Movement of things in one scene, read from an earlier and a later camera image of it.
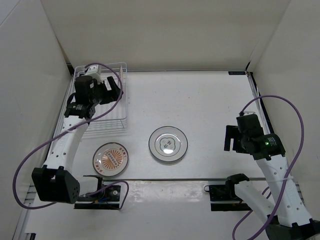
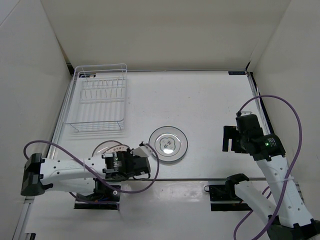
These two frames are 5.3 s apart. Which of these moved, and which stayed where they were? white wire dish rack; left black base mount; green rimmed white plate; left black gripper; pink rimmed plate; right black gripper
Moved: pink rimmed plate; left black gripper
Stayed: white wire dish rack; right black gripper; left black base mount; green rimmed white plate
